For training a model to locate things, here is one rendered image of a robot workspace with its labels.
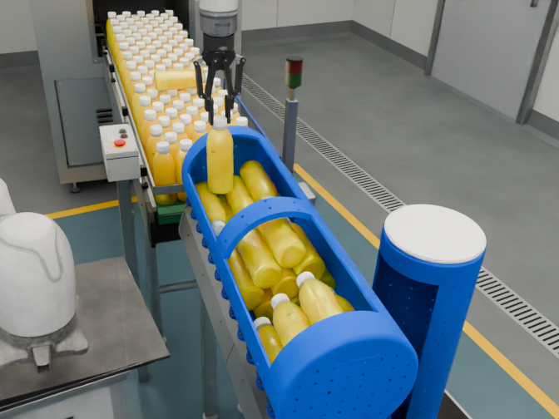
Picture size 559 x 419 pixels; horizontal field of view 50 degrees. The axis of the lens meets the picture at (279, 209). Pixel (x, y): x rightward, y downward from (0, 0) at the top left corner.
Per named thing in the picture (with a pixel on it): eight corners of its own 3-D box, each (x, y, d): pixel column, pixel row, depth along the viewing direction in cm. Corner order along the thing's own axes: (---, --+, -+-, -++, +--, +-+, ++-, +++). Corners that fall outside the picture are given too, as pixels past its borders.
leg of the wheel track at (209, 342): (204, 424, 232) (201, 301, 198) (200, 412, 237) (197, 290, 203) (219, 421, 234) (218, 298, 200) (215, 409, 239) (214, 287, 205)
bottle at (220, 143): (215, 180, 171) (214, 118, 162) (237, 185, 168) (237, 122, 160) (203, 190, 165) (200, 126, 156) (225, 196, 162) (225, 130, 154)
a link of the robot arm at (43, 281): (28, 351, 116) (16, 259, 105) (-29, 308, 124) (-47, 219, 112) (94, 309, 128) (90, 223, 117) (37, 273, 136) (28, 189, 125)
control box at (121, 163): (108, 182, 187) (105, 152, 181) (102, 153, 203) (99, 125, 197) (140, 178, 190) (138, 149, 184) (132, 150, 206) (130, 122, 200)
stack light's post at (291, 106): (274, 322, 281) (289, 102, 222) (272, 317, 285) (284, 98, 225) (282, 321, 283) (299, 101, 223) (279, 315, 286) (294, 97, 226)
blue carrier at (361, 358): (269, 460, 113) (286, 350, 98) (180, 213, 182) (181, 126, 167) (403, 428, 123) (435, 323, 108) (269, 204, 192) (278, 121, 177)
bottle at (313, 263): (320, 253, 136) (292, 209, 150) (293, 268, 135) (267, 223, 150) (329, 273, 140) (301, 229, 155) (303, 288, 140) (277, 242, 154)
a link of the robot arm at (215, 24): (242, 12, 140) (242, 37, 143) (232, 2, 147) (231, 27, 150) (204, 13, 137) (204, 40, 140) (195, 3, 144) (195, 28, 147)
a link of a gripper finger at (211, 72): (219, 59, 146) (214, 58, 146) (210, 101, 152) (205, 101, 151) (215, 53, 150) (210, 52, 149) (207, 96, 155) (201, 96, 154)
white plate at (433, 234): (403, 194, 183) (403, 197, 183) (369, 239, 162) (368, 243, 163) (496, 222, 172) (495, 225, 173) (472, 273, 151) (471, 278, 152)
